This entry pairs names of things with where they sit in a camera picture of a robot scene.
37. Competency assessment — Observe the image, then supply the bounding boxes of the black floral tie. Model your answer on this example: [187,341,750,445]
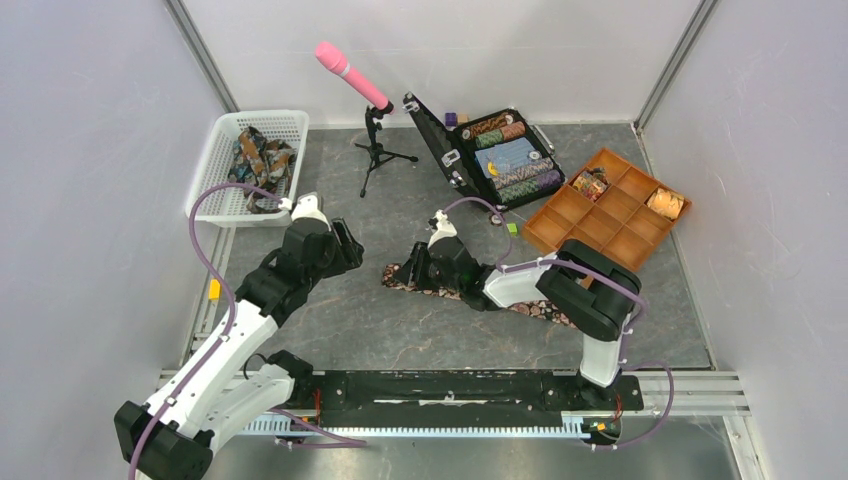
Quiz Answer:
[382,263,577,329]

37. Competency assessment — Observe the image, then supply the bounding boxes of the white plastic basket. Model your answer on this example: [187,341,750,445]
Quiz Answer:
[185,109,310,228]

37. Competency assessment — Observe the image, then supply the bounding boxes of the orange compartment tray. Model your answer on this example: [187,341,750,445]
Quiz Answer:
[520,148,691,271]

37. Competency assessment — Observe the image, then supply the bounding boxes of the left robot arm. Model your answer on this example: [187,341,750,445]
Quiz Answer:
[114,217,364,479]

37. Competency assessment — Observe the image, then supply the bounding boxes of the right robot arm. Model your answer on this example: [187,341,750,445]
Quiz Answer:
[383,237,647,411]

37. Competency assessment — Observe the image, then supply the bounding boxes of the black tripod stand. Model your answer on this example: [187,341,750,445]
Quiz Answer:
[354,103,419,198]

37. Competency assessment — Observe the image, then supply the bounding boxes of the yellow block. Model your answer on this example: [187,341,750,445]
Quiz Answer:
[207,279,222,301]

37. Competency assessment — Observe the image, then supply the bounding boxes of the dark blue patterned tie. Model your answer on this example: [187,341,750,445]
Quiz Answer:
[227,126,297,197]

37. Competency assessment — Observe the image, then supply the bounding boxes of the black poker chip case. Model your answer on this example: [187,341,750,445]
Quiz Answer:
[403,92,565,211]

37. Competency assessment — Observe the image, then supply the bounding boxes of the rolled dark patterned tie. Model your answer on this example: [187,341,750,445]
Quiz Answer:
[571,167,610,202]

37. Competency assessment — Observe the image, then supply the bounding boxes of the pink microphone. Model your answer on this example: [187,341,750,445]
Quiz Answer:
[314,41,394,114]

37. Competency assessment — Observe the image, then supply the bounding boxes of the rolled tan patterned tie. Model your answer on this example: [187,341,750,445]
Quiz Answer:
[646,187,686,221]

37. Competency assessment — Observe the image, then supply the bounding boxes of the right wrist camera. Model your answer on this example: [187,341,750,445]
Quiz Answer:
[427,210,458,247]

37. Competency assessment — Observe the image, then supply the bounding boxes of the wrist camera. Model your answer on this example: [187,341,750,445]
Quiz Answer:
[277,191,330,230]
[427,210,458,247]

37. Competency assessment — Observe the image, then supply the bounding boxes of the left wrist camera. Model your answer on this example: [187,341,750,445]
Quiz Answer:
[277,191,330,230]

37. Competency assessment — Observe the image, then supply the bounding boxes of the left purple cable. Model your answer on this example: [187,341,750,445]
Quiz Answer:
[127,182,369,480]

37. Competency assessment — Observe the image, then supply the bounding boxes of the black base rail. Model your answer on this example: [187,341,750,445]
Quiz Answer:
[284,370,645,429]

